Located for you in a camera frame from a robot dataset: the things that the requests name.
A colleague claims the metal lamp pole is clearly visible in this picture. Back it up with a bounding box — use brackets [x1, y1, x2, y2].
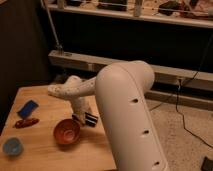
[43, 0, 63, 54]

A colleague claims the black cable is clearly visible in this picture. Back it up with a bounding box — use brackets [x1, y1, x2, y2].
[149, 33, 213, 149]

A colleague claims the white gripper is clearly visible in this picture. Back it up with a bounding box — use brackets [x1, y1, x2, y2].
[71, 97, 91, 126]

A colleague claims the red oblong object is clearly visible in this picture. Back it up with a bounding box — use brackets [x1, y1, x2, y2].
[14, 118, 39, 129]

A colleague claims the white shelf board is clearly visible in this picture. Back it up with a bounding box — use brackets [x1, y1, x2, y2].
[41, 0, 213, 29]

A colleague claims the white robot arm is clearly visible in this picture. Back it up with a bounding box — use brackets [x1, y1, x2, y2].
[48, 61, 170, 171]

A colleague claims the red bowl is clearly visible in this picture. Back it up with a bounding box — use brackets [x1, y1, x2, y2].
[53, 119, 80, 145]

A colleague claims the blue rectangular block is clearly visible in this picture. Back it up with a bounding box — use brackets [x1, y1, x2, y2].
[17, 100, 38, 119]

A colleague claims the black white striped eraser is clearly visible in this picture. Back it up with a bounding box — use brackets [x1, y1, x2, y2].
[75, 112, 98, 127]

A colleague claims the blue cup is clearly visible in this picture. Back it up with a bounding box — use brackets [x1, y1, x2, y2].
[2, 137, 24, 156]

